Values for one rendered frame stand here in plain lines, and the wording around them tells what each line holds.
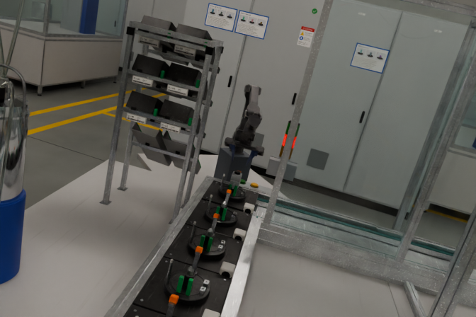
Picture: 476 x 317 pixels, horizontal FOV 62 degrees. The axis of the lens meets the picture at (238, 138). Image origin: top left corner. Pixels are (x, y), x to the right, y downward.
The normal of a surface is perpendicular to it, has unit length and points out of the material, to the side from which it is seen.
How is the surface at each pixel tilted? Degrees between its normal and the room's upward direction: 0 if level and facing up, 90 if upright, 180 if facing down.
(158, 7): 90
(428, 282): 90
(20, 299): 0
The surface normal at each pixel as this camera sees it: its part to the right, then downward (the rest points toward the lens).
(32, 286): 0.22, -0.93
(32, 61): -0.23, 0.22
